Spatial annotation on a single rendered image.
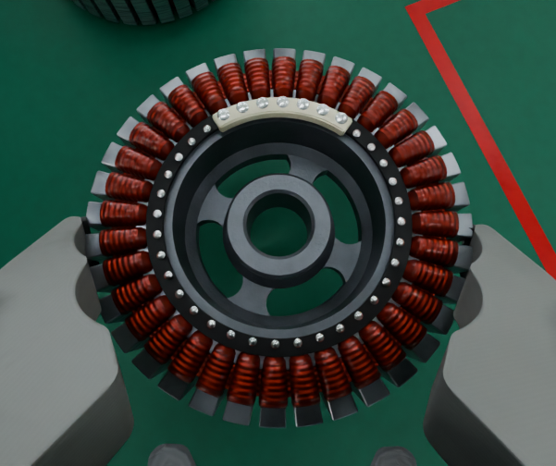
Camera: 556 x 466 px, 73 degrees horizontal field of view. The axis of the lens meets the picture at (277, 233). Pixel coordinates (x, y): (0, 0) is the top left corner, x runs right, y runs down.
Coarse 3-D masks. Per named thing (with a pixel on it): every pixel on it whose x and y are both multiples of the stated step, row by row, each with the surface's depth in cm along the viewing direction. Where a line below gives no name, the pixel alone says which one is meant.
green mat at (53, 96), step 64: (0, 0) 20; (64, 0) 20; (256, 0) 20; (320, 0) 20; (384, 0) 20; (512, 0) 20; (0, 64) 20; (64, 64) 19; (128, 64) 19; (192, 64) 19; (384, 64) 19; (512, 64) 19; (0, 128) 19; (64, 128) 19; (448, 128) 19; (512, 128) 19; (0, 192) 18; (64, 192) 18; (0, 256) 18; (128, 384) 17; (128, 448) 16; (192, 448) 16; (256, 448) 16; (320, 448) 16
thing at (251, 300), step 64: (256, 64) 11; (320, 64) 11; (128, 128) 11; (192, 128) 11; (256, 128) 12; (320, 128) 11; (384, 128) 11; (128, 192) 11; (192, 192) 12; (256, 192) 12; (320, 192) 12; (384, 192) 11; (448, 192) 10; (128, 256) 10; (192, 256) 12; (256, 256) 11; (320, 256) 11; (384, 256) 11; (448, 256) 10; (128, 320) 10; (192, 320) 10; (256, 320) 12; (320, 320) 11; (384, 320) 10; (448, 320) 10; (192, 384) 11; (256, 384) 10; (320, 384) 10; (384, 384) 10
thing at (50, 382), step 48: (48, 240) 10; (0, 288) 8; (48, 288) 8; (0, 336) 7; (48, 336) 7; (96, 336) 7; (0, 384) 6; (48, 384) 6; (96, 384) 6; (0, 432) 5; (48, 432) 5; (96, 432) 6
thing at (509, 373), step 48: (480, 240) 10; (480, 288) 8; (528, 288) 8; (480, 336) 7; (528, 336) 7; (480, 384) 6; (528, 384) 6; (432, 432) 7; (480, 432) 6; (528, 432) 6
